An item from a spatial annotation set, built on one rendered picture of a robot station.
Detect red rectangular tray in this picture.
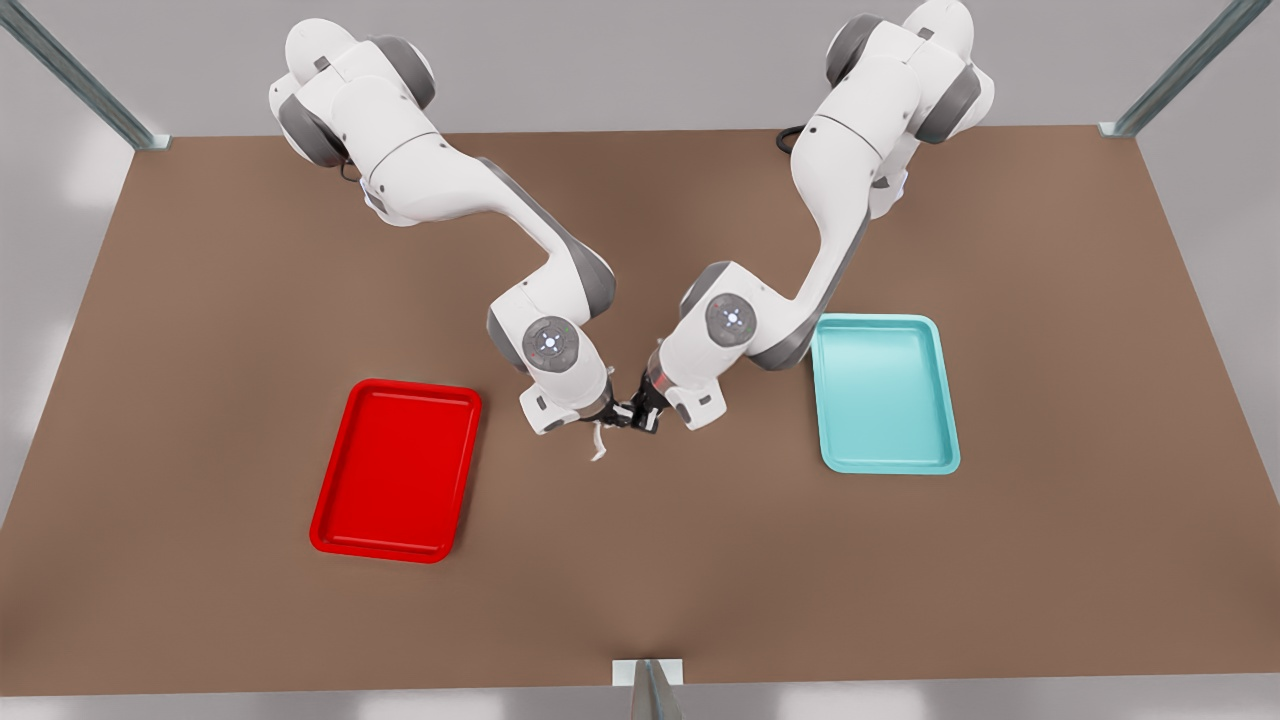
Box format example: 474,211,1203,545
309,378,483,564

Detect light blue rectangular tray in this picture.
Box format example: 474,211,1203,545
810,314,961,476

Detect silver frame post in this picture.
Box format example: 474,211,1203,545
0,0,171,152
612,659,685,720
1098,0,1273,139

